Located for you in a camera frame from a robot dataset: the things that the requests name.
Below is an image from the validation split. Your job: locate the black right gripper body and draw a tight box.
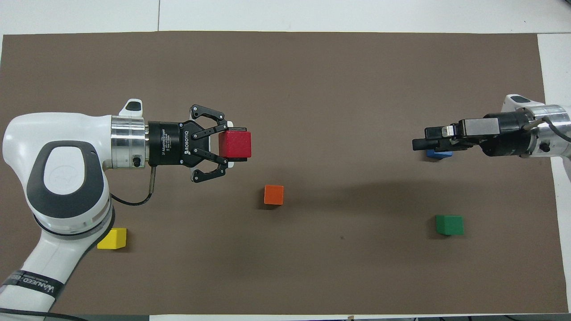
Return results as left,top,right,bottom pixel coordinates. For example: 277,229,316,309
461,110,534,158

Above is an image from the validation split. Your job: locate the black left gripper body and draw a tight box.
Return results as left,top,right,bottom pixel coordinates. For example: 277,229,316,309
147,119,211,167

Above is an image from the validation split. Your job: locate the red wooden block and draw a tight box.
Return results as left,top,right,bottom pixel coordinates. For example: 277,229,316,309
218,130,252,160

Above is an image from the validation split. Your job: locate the orange wooden block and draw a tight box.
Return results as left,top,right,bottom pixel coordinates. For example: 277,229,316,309
264,185,285,206

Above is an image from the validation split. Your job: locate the green wooden block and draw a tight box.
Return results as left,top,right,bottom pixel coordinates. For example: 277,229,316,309
435,215,464,236

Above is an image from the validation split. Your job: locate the yellow wooden block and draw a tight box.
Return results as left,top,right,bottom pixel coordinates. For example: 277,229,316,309
97,228,128,250

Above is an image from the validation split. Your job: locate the brown table mat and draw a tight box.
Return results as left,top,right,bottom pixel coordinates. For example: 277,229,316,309
0,31,570,316

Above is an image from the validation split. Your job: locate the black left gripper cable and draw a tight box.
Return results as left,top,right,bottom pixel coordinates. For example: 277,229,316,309
109,165,157,207

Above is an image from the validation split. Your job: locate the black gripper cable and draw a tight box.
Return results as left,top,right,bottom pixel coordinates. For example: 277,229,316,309
528,115,571,144
109,165,157,207

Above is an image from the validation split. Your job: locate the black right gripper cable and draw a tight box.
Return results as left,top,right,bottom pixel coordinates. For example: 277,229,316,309
528,115,571,144

